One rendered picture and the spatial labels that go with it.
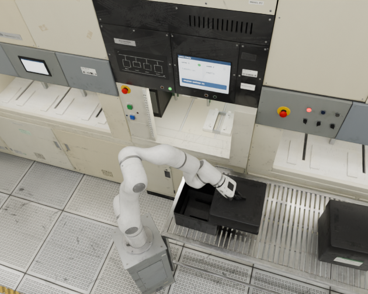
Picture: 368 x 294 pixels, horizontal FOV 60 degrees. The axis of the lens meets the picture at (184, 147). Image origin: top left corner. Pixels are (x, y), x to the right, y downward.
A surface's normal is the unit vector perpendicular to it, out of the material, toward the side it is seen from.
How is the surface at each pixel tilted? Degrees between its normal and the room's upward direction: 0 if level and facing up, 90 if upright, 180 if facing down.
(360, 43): 90
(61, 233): 0
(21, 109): 0
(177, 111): 0
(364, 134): 90
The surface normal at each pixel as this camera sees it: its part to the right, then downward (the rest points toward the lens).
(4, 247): -0.05, -0.61
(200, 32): -0.30, 0.76
